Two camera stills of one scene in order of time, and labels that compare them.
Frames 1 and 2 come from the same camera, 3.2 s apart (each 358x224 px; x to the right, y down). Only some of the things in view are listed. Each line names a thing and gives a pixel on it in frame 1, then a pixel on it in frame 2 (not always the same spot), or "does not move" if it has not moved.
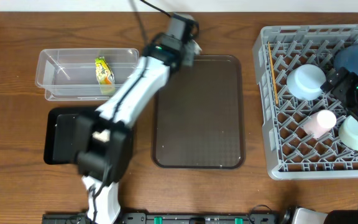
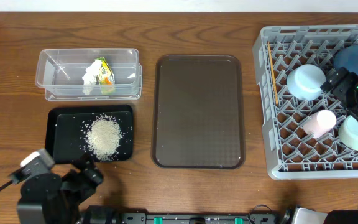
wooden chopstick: (274, 74) does not move
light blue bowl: (304, 82) does not move
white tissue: (197, 49) → (89, 78)
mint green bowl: (355, 135) does not move
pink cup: (320, 123) does not move
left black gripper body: (185, 52) → (74, 190)
